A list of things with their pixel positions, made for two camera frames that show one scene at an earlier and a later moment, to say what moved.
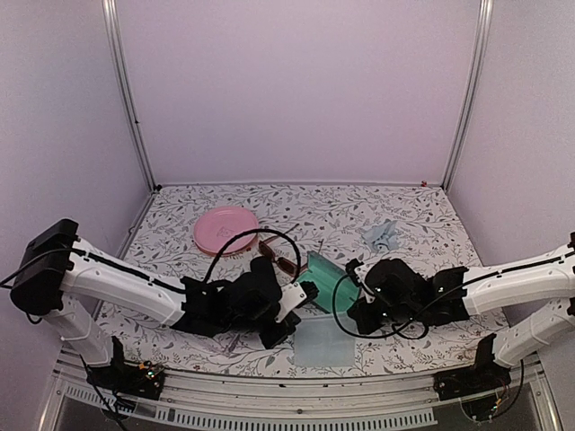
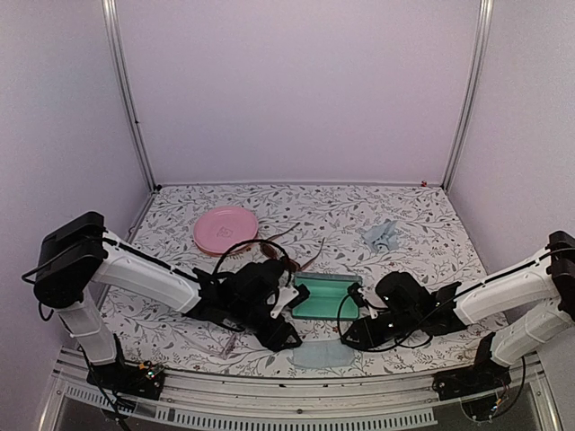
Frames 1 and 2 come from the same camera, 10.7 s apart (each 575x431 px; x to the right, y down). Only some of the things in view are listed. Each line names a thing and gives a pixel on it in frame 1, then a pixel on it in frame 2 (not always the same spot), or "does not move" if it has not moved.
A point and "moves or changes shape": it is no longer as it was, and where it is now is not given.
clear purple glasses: [234, 342] moves or changes shape
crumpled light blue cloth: [384, 233] does not move
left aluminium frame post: [125, 91] does not move
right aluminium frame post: [486, 14] does not move
